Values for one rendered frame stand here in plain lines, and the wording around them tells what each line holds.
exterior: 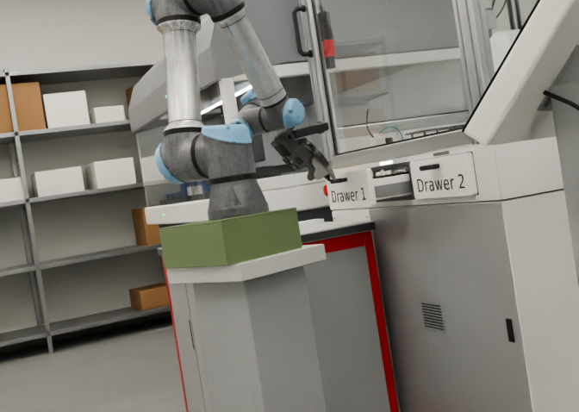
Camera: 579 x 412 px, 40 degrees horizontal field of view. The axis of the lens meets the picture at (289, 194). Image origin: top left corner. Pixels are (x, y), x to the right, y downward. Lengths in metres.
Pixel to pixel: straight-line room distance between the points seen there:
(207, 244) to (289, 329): 0.30
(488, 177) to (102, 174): 4.29
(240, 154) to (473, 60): 0.62
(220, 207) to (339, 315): 0.77
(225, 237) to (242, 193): 0.16
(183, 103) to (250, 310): 0.56
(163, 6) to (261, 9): 1.20
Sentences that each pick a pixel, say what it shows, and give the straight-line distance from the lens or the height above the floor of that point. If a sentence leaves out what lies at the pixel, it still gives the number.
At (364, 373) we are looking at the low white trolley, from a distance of 2.60.
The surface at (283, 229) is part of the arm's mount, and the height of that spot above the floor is 0.81.
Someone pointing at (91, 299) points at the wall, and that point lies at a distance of 6.41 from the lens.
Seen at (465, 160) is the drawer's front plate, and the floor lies 0.91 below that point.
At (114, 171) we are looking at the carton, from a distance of 6.02.
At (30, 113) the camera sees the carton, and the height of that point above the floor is 1.69.
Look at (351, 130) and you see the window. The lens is 2.71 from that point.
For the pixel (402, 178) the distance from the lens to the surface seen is 2.36.
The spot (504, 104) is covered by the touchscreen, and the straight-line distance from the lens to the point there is 1.31.
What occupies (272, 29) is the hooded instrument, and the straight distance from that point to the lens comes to 3.27.
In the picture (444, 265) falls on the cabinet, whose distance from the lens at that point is 2.29.
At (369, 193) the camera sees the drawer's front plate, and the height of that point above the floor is 0.86.
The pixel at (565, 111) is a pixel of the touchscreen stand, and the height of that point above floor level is 0.97.
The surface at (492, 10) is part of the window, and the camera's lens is 2.10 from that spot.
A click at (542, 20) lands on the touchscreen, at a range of 1.31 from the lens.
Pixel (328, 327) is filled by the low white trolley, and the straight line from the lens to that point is 2.53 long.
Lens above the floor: 0.92
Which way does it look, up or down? 1 degrees down
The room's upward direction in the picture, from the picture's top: 9 degrees counter-clockwise
